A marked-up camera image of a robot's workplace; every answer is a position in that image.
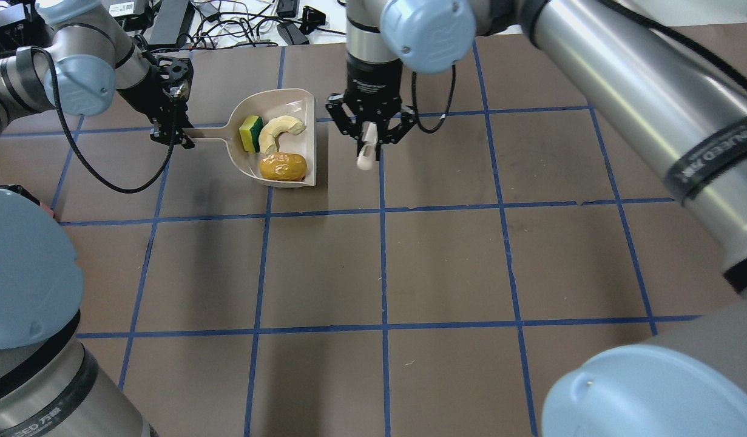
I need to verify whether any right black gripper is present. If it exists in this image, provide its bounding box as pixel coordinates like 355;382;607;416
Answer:
325;58;415;146

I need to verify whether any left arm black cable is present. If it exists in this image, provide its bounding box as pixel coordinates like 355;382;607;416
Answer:
30;46;183;195

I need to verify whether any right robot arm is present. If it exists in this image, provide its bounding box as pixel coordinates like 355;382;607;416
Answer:
249;35;747;436

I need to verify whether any beige hand brush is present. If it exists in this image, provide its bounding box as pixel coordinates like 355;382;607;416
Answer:
356;122;379;171

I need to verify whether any pale fruit peel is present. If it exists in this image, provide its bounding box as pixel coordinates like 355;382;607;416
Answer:
259;115;306;155

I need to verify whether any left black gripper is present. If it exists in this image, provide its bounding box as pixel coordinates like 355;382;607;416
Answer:
115;53;195;150

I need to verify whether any beige plastic dustpan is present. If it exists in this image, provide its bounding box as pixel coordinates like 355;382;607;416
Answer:
184;88;317;188

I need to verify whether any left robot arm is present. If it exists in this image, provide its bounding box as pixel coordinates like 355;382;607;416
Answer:
0;1;195;436

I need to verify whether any yellow green sponge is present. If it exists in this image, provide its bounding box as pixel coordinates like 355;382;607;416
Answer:
239;115;264;153

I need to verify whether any brown potato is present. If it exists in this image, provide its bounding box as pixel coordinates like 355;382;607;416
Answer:
259;152;308;181

